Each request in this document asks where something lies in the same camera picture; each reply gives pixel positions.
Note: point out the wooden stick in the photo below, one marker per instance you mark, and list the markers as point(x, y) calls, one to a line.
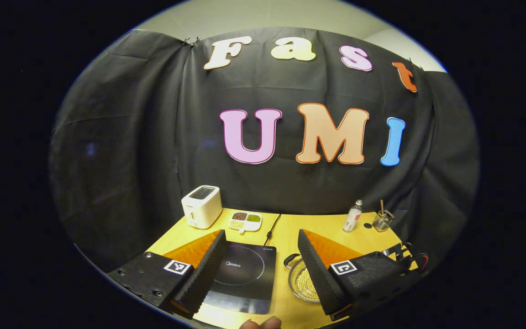
point(381, 206)

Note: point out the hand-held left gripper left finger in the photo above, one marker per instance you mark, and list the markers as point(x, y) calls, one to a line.
point(203, 274)

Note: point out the white toaster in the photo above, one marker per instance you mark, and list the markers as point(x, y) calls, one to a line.
point(201, 210)

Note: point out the clear plastic bottle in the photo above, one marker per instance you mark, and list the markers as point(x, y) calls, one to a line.
point(352, 219)

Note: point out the black induction cooktop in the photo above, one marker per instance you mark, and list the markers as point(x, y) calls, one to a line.
point(249, 274)

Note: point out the pile of yellow beans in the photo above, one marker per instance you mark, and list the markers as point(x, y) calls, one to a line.
point(307, 285)

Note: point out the black backdrop cloth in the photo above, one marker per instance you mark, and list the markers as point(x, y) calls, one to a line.
point(130, 137)

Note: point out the white divided dish with beans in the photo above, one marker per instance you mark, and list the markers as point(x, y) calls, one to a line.
point(244, 221)

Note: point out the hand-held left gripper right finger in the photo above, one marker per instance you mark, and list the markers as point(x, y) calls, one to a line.
point(320, 278)

